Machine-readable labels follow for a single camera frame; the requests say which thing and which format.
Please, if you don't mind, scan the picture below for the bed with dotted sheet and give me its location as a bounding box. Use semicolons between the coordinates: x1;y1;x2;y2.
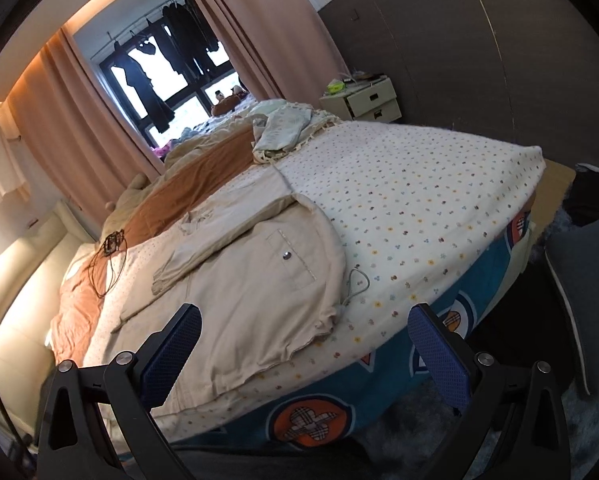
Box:
82;120;545;443

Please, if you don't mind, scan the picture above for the orange blanket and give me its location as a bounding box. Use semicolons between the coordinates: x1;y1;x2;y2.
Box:
50;127;260;366

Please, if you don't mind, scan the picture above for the tan blanket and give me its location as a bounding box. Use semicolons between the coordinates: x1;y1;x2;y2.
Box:
102;127;253;231

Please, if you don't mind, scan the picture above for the cream padded headboard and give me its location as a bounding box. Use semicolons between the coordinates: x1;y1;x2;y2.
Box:
0;200;105;411

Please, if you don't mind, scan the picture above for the long black hanging garment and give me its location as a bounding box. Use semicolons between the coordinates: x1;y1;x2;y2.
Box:
114;45;173;133

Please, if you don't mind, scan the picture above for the grey shaggy rug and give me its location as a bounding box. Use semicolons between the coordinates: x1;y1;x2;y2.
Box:
349;375;599;480

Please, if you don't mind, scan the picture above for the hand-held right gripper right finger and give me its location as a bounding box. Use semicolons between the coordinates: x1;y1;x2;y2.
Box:
407;303;571;480

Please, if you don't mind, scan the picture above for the black framed window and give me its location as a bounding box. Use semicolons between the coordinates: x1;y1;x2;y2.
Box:
72;0;243;148

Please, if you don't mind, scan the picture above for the white nightstand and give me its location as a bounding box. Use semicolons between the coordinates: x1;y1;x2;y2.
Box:
320;76;401;123

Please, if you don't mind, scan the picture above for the black bag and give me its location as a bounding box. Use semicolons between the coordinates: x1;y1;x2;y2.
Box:
562;162;599;221

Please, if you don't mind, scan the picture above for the pink curtain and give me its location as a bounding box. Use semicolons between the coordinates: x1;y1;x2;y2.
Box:
7;27;163;221
172;0;353;103

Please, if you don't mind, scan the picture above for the beige jacket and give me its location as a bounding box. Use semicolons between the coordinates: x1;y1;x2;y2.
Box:
110;162;371;413

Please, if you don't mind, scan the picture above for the brown plush toy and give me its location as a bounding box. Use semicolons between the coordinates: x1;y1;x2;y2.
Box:
210;87;250;117

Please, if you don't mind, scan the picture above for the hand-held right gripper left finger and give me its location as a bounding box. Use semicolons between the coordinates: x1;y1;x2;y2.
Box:
38;303;202;480

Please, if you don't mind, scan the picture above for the black cable with device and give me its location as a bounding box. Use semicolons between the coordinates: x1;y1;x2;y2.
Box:
87;229;130;298

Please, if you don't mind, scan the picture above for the row of black hanging clothes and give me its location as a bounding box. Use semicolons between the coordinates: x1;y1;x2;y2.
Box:
160;0;225;78

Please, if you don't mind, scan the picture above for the pale fringed cloth pile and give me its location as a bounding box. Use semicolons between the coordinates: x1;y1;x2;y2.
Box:
251;101;343;166

